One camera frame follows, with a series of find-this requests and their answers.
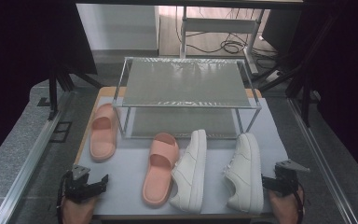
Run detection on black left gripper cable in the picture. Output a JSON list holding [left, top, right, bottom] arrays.
[[56, 170, 73, 224]]

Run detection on dark monitor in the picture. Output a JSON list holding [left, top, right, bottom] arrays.
[[261, 8, 304, 54]]

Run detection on person's left hand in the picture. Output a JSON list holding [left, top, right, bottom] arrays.
[[62, 195, 99, 224]]

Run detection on black floor cables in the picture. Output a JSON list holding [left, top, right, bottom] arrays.
[[175, 6, 278, 63]]

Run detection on dark curtain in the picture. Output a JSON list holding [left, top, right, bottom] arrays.
[[0, 0, 98, 172], [301, 0, 358, 189]]

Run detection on black tripod stand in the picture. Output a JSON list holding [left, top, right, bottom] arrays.
[[47, 57, 104, 121]]

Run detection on white power strip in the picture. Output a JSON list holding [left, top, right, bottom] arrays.
[[265, 69, 285, 84]]

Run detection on black floor bracket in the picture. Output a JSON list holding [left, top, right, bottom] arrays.
[[49, 120, 74, 144]]

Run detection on person's right hand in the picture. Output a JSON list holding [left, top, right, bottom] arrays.
[[267, 186, 300, 224]]

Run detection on white cabinet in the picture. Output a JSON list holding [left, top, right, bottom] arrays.
[[76, 3, 160, 51]]

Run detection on white sneaker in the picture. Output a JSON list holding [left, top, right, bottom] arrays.
[[223, 133, 265, 215], [168, 129, 208, 215]]

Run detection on white desk frame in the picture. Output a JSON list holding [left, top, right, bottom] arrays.
[[180, 6, 260, 76]]

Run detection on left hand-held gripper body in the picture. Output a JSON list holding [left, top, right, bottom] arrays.
[[63, 164, 99, 204]]

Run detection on black metal stand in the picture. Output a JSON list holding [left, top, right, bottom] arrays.
[[251, 12, 327, 127]]

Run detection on pink slipper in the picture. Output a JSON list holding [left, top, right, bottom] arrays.
[[89, 103, 119, 162], [141, 132, 181, 207]]

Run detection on two-tier metal shoe rack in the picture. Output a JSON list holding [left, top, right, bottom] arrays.
[[111, 56, 263, 140]]

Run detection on aluminium rail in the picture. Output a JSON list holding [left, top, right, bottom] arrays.
[[287, 97, 358, 224], [0, 92, 73, 224]]

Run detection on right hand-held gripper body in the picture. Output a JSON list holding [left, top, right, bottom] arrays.
[[274, 159, 311, 198]]

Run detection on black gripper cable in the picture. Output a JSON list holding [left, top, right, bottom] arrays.
[[56, 170, 73, 224], [296, 181, 307, 224]]

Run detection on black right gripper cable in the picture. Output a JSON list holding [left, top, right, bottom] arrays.
[[296, 181, 307, 224]]

